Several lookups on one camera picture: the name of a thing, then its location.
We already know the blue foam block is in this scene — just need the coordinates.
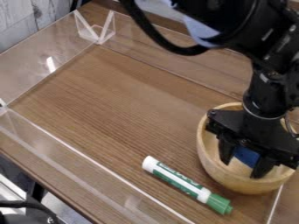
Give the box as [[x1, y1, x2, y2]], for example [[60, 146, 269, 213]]
[[233, 146, 260, 168]]

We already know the green white marker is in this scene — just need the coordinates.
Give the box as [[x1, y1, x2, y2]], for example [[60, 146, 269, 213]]
[[141, 156, 232, 215]]

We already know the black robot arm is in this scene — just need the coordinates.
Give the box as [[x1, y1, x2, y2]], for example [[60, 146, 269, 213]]
[[119, 0, 299, 179]]

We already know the brown wooden bowl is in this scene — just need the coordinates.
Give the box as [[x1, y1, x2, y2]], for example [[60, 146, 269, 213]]
[[195, 101, 299, 196]]

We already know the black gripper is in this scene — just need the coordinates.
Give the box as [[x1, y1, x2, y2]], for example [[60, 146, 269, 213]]
[[205, 107, 299, 179]]

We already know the clear acrylic tray wall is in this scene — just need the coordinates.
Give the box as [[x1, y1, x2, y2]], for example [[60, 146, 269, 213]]
[[0, 9, 299, 224]]

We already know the black equipment with cable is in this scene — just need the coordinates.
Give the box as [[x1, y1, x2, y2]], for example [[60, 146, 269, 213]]
[[0, 199, 68, 224]]

